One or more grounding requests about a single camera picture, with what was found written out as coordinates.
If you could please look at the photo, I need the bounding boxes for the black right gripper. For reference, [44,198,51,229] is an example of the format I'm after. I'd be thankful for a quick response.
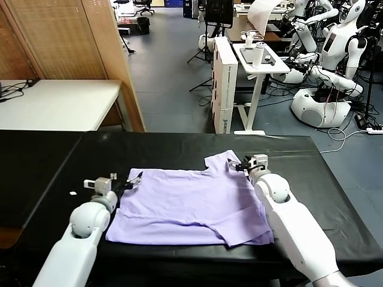
[226,155,256,178]

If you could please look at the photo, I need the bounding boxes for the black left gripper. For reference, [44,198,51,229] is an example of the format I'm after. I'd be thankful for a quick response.
[110,171,144,194]

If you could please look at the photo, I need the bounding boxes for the lavender printed t-shirt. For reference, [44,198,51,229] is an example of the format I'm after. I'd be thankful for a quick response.
[105,150,275,248]

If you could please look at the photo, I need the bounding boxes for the large black table cover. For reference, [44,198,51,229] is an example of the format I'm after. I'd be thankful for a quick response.
[11,132,383,280]

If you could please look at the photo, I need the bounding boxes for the tall white cardboard box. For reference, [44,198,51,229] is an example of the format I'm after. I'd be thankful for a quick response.
[210,37,239,135]

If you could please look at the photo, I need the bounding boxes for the white standing desk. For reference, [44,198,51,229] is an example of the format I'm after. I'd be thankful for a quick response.
[232,44,291,136]

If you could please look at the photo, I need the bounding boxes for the white side table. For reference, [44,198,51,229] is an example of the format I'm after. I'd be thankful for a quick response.
[0,79,132,133]

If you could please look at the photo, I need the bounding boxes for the grey tablet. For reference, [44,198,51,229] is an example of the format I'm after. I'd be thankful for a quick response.
[240,47,257,65]

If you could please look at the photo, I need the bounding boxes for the white thermos bottle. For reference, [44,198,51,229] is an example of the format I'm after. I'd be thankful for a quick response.
[253,42,266,69]

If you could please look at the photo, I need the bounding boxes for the black tripod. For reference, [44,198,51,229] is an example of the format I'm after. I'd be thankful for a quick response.
[187,22,228,94]

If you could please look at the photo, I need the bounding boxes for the brown wooden desk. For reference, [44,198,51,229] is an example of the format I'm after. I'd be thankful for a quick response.
[224,19,293,45]

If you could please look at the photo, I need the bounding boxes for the white humanoid robot raised arms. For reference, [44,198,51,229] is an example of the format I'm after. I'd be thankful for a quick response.
[270,0,341,84]

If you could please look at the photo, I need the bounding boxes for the large white curved sheet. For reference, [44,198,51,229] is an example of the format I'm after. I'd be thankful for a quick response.
[247,0,284,37]

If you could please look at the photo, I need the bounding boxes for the black monitor panel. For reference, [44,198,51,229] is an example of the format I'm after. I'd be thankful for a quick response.
[206,0,234,30]

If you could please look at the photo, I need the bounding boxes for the black trash bin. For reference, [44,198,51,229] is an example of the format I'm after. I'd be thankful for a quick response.
[136,17,150,36]

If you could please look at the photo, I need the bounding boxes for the white humanoid robot black shoulders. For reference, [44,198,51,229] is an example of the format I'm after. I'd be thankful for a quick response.
[290,0,369,129]

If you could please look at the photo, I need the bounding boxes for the wooden folding screen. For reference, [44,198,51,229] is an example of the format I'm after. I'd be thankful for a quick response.
[0,0,147,133]

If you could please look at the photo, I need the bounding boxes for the black light stand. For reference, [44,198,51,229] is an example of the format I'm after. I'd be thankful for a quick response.
[355,29,378,121]

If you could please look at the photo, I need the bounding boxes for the black office chair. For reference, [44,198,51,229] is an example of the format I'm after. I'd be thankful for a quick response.
[133,0,156,17]

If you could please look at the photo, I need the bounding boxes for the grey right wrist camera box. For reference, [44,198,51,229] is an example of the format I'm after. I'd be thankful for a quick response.
[250,154,269,172]

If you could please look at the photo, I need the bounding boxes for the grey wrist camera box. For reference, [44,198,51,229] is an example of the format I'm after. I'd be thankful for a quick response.
[83,173,117,197]
[250,154,269,172]

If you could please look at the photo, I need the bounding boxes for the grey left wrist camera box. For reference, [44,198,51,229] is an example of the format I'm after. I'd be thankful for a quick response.
[83,173,117,197]

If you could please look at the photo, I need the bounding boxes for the white floor cable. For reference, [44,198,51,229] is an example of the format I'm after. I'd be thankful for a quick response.
[320,127,369,155]

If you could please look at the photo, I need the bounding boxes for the black cables with adapter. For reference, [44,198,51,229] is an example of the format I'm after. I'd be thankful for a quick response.
[0,79,39,104]

